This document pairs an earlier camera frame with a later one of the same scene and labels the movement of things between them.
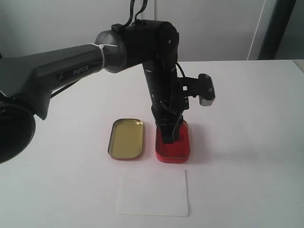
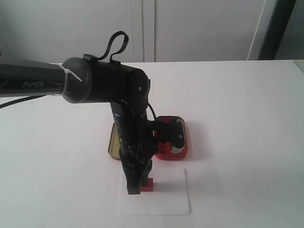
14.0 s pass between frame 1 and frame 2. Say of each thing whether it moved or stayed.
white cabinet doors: stayed
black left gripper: moved
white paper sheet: stayed
